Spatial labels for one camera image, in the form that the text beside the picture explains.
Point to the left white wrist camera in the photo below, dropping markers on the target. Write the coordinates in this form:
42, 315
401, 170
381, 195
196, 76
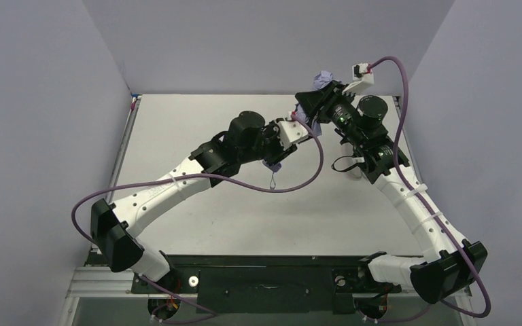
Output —
291, 133

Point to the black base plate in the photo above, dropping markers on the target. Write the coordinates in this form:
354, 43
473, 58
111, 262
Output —
232, 284

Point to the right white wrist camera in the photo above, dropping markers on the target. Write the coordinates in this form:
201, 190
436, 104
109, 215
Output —
362, 78

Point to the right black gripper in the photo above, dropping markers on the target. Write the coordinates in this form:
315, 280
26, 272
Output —
317, 100

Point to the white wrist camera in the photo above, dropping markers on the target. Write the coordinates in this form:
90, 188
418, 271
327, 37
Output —
291, 133
362, 78

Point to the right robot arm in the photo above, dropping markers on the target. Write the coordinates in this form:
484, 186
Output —
450, 261

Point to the lilac umbrella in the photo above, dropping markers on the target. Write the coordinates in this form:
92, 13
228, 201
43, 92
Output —
310, 102

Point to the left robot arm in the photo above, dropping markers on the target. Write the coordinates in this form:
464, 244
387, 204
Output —
116, 226

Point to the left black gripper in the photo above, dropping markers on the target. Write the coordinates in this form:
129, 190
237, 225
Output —
277, 147

